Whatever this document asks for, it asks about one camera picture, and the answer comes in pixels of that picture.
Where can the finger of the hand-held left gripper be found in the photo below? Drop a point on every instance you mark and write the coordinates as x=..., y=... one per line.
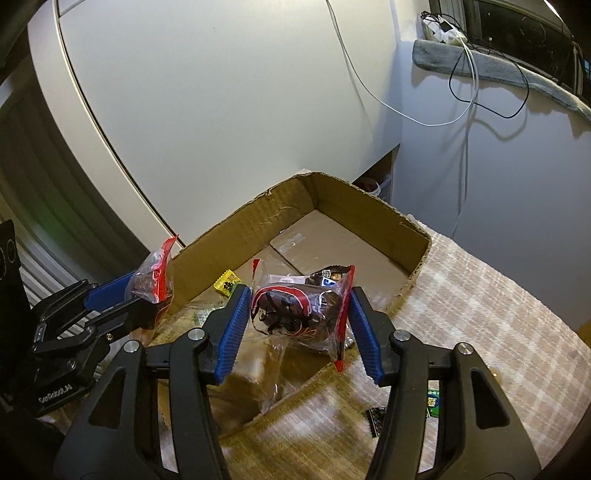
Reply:
x=134, y=314
x=106, y=293

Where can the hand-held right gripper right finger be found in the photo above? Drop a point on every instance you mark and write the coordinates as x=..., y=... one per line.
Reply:
x=364, y=332

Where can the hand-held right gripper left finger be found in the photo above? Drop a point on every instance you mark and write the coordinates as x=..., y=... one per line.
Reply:
x=231, y=332

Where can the red clear snack packet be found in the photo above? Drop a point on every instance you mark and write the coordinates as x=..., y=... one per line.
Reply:
x=154, y=277
x=295, y=309

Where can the yellow candy packet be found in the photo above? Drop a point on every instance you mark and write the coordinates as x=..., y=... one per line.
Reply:
x=227, y=282

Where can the cardboard box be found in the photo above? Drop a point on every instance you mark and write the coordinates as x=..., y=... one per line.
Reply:
x=360, y=240

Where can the small black packet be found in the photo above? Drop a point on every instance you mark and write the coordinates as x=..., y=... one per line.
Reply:
x=375, y=420

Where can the small green packet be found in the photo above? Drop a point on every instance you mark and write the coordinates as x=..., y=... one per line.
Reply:
x=433, y=401

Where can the clear plastic container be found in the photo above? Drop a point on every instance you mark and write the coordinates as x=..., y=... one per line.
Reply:
x=376, y=187

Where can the white cabinet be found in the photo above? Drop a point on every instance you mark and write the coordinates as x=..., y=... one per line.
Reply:
x=207, y=115

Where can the white power strip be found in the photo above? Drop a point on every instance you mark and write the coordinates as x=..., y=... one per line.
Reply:
x=436, y=30

